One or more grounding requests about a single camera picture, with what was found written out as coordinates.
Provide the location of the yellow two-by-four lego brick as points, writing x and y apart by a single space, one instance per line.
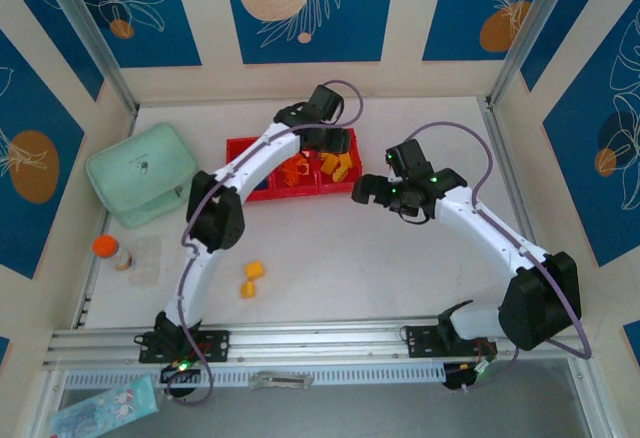
329 163
345 160

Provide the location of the yellow narrow lego brick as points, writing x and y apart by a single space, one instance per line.
340 174

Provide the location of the orange lattice lego piece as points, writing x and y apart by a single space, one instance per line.
290 174

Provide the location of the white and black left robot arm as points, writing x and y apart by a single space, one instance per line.
260 158

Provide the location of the red three-compartment container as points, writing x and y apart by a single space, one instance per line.
335 189

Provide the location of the yellow two-by-two lego brick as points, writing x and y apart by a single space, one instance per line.
254 270

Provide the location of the yellow sloped lego brick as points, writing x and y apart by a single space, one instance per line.
248 289

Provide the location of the mint green zip pouch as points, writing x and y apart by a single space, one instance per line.
140 168

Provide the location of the clear plastic organizer box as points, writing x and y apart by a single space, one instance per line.
145 263

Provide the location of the small clear plastic piece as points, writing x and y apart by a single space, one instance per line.
280 380

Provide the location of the orange-capped bottle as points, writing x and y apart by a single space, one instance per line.
112 253

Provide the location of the light blue tissue pack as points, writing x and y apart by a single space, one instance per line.
100 410

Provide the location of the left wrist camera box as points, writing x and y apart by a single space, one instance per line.
325 103

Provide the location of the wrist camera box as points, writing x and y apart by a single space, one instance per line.
325 103
410 155

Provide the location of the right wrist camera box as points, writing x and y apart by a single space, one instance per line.
410 155

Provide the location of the aluminium side rail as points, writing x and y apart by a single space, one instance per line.
505 158
87 298

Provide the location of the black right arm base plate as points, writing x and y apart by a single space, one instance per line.
420 340

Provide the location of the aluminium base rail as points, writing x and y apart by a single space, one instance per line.
325 340

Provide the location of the aluminium frame post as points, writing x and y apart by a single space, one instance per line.
85 28
530 23

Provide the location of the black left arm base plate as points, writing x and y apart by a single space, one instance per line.
217 345

